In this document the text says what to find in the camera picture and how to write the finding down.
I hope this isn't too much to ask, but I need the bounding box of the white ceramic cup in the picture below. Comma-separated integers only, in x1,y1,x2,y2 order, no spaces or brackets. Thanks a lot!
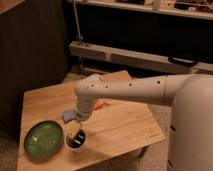
65,130,86,152

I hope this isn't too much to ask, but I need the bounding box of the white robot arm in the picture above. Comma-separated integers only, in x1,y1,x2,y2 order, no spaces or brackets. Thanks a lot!
71,74,213,171

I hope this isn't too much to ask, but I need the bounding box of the green ceramic bowl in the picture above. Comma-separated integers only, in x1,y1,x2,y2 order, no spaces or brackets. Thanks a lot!
24,120,63,159

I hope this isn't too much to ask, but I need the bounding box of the blue sponge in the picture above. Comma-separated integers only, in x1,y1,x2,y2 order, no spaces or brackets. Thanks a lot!
62,111,75,123

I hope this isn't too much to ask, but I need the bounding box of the wooden side table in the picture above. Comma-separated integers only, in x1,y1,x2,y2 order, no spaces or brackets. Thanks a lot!
17,82,165,171

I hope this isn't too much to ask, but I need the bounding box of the metal pole stand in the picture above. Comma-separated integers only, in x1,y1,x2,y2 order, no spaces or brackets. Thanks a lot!
72,0,86,73

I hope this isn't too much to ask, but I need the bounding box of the low wooden shelf unit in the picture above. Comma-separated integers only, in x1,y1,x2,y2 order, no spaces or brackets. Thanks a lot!
69,0,213,74

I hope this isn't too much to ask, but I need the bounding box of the black handle on shelf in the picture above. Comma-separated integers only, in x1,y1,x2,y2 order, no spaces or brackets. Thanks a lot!
168,57,198,67

